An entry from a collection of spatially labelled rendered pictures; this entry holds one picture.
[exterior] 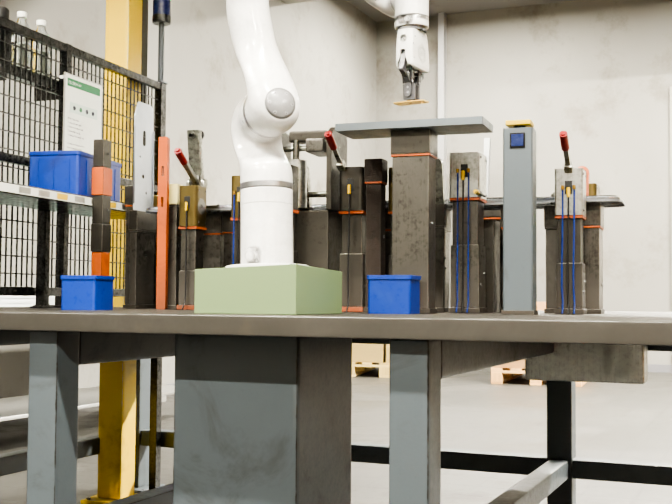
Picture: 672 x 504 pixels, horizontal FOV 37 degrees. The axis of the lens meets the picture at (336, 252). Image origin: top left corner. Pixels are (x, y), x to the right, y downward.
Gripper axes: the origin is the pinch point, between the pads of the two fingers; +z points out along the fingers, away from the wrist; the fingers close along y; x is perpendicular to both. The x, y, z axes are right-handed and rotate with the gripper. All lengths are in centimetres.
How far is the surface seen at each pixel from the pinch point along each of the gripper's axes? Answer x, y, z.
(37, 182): 115, -13, 18
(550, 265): -23, 38, 42
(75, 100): 129, 16, -13
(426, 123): -6.2, -4.5, 8.9
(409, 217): -0.6, -2.2, 31.1
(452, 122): -12.4, -3.3, 9.0
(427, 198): -5.0, -1.3, 26.6
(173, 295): 79, 6, 50
